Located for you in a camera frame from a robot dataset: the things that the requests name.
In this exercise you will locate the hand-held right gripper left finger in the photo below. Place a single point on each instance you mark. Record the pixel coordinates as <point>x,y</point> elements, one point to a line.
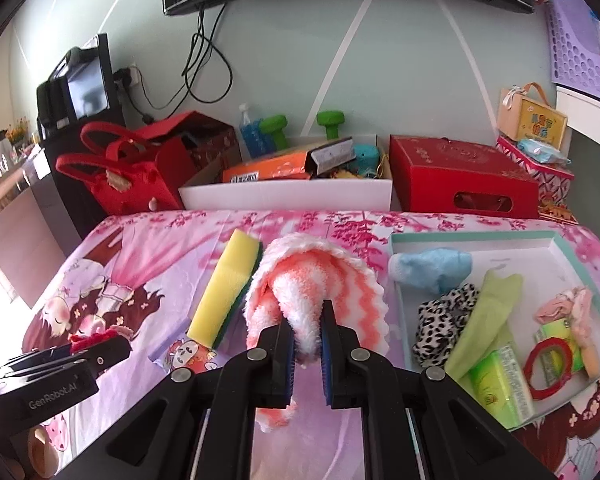
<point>289,370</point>

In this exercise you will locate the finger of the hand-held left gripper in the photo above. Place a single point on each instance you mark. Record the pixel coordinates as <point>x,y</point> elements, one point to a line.
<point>105,355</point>

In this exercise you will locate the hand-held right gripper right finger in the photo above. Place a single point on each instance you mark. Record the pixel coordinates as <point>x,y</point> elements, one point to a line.
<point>326,370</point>

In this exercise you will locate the pink white striped towel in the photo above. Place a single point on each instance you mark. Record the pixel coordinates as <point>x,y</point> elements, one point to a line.
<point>340,280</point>

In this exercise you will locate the blue face mask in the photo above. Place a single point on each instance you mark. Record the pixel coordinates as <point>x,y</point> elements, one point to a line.
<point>430,267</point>

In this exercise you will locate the green cloth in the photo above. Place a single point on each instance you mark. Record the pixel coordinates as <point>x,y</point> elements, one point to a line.
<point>490,310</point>

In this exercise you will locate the green tissue packet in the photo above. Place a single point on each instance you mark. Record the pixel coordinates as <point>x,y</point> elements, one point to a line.
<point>555,330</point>
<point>500,385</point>

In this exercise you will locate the white tray with teal rim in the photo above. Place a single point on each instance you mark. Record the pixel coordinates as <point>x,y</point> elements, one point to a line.
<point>520,255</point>

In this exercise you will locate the pink baby sock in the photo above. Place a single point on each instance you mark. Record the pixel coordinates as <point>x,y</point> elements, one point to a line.
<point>565,305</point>

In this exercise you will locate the person's left hand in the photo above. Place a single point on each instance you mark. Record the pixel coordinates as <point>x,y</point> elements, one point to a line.
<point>40,452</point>

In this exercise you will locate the yellow green sponge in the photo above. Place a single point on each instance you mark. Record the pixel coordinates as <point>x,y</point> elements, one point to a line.
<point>225,285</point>

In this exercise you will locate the leopard print scrunchie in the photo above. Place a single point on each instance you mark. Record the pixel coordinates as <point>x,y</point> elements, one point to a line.
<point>435,325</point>

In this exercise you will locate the grey side desk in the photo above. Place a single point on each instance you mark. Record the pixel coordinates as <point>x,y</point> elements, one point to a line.
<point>25,230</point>

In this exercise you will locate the red felt handbag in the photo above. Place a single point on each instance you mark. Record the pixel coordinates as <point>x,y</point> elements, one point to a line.
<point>140,185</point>

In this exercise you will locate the white foam box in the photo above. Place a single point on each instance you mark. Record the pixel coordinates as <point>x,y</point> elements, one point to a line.
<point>280,195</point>

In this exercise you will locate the orange cardboard box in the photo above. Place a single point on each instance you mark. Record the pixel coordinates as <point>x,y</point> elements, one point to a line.
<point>270,167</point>

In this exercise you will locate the black box with white label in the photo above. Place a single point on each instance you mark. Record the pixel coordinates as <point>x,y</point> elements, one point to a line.
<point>332,155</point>

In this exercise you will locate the teal toy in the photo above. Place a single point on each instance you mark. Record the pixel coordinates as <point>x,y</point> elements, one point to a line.
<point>366,157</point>

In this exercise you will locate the blue liquid plastic bottle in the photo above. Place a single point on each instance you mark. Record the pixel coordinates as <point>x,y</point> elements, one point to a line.
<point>252,135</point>

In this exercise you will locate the red gift box with window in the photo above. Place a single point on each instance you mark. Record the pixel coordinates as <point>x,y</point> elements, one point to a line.
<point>455,170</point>

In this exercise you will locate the green dumbbell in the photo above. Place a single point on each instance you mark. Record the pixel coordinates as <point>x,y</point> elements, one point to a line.
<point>330,122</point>
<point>274,130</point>

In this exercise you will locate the yellow flowers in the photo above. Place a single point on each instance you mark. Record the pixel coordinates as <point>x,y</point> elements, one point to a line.
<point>17,130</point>

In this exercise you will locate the dark red open box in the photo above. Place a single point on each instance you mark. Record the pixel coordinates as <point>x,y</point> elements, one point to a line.
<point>215,137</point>

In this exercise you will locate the black screen device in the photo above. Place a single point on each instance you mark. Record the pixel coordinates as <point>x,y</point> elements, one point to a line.
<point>85,90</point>

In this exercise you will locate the red white patterned box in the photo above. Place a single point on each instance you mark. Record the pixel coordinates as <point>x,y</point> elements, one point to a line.
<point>550,180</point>

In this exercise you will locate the blue wet wipes pack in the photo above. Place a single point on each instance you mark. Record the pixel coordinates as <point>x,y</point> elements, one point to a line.
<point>542,152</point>

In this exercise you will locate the purple perforated basket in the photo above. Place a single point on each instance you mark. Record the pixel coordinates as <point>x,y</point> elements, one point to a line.
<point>577,45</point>

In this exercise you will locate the white wall socket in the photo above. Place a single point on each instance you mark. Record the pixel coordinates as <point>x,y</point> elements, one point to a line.
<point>128,75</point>

